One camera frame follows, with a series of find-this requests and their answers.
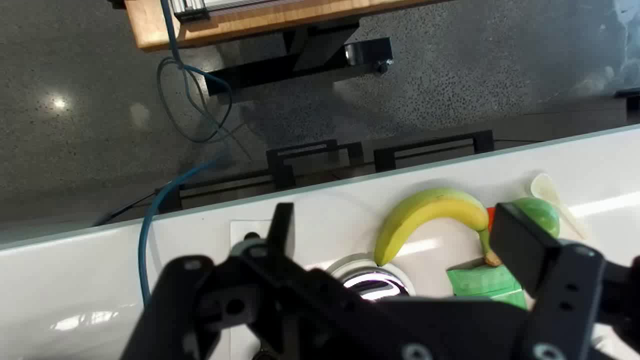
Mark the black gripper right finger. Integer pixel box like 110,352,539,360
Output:
491,202,605,360

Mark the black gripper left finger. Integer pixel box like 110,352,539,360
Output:
120,255,220,360

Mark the yellow green banana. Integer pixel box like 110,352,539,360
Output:
373,187,500,266

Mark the green apple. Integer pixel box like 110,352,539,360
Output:
513,198,561,238

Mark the green snack packet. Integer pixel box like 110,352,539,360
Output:
445,261,528,308

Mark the white plastic spoon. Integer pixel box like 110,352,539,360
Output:
530,171,590,240

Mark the round silver lid dish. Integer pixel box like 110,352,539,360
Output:
328,253,415,301

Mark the wooden robot cart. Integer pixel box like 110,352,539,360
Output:
123,0,443,50

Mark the blue cable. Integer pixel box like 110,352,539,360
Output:
90,0,236,308

